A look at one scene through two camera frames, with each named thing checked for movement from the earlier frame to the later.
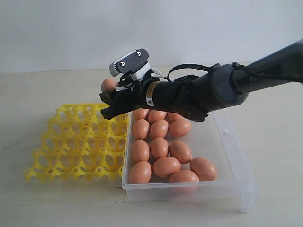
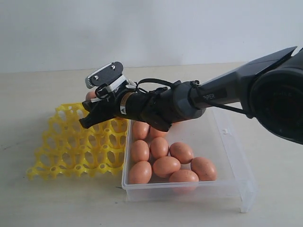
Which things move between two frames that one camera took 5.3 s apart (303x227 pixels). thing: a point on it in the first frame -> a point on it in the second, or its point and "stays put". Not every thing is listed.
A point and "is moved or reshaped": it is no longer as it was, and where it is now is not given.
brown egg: [140, 113] is moved or reshaped
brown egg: [205, 170] stays put
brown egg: [159, 128] stays put
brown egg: [140, 172] stays put
